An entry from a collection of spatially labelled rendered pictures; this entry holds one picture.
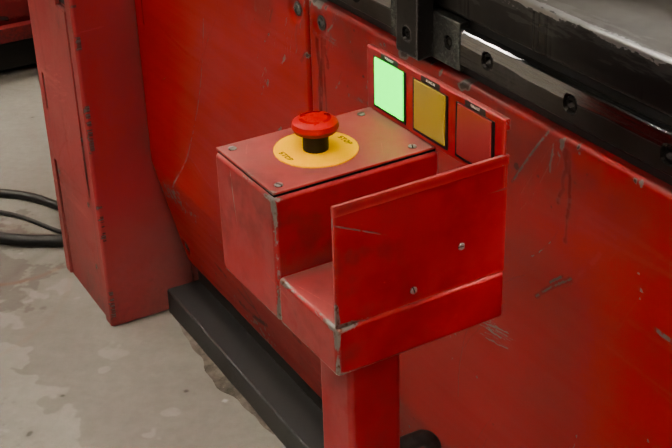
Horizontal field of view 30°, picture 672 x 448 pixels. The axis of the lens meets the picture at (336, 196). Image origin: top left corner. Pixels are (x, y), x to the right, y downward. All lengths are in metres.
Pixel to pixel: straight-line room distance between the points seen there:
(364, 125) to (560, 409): 0.35
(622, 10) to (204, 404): 1.18
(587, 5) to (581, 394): 0.36
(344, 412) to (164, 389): 1.02
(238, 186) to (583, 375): 0.38
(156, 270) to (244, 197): 1.24
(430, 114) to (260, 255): 0.18
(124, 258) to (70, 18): 0.45
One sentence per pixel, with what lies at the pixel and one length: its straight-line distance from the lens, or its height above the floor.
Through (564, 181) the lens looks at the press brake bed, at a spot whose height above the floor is 0.72.
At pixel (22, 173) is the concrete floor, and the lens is 2.90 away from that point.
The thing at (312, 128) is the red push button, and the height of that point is 0.81.
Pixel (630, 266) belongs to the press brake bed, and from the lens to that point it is 1.09.
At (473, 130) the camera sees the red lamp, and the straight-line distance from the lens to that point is 1.00.
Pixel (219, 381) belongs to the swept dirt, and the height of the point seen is 0.00.
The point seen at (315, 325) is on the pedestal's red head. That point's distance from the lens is 0.98.
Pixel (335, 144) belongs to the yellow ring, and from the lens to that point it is 1.06.
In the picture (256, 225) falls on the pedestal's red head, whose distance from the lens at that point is 1.03.
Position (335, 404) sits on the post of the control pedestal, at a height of 0.55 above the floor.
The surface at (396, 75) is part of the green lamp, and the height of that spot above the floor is 0.83.
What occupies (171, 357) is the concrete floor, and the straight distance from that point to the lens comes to 2.19.
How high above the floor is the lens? 1.23
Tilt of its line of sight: 27 degrees down
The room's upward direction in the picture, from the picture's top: 2 degrees counter-clockwise
